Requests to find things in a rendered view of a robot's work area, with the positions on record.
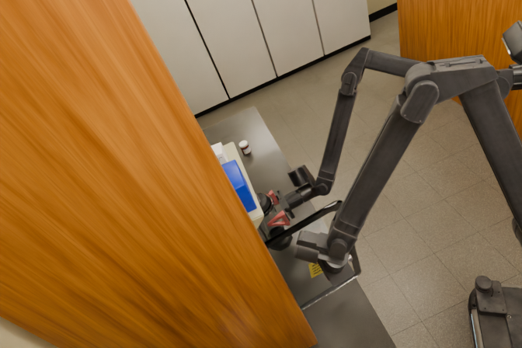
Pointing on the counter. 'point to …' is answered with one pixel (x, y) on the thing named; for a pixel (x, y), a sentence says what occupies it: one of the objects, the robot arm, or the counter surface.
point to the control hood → (247, 182)
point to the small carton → (220, 153)
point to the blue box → (240, 185)
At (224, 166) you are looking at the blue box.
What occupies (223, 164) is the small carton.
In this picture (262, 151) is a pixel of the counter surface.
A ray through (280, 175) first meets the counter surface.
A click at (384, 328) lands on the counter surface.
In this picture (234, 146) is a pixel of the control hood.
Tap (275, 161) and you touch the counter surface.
